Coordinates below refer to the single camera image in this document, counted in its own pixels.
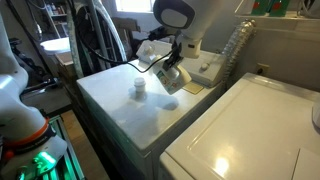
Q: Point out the green box on shelf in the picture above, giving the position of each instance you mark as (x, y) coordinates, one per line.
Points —
(272, 8)

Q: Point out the wall power outlet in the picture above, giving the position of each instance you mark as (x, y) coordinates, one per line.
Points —
(262, 69)

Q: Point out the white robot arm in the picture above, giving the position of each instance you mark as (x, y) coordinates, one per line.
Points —
(31, 147)

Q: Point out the white bottle cap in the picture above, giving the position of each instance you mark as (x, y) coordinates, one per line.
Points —
(139, 84)

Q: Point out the white dryer with control panel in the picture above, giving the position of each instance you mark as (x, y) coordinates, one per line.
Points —
(137, 131)

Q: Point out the yellow lint trap cover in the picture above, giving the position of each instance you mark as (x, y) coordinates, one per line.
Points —
(193, 88)

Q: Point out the white washing machine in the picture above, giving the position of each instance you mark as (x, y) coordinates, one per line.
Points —
(260, 129)

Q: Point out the white detergent bottle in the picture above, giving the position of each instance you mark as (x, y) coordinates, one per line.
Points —
(173, 79)

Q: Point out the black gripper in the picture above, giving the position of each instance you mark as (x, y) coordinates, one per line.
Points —
(175, 59)

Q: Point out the window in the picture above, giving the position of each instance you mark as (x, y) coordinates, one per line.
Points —
(139, 6)

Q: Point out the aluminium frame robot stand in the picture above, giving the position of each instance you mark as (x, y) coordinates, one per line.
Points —
(68, 167)

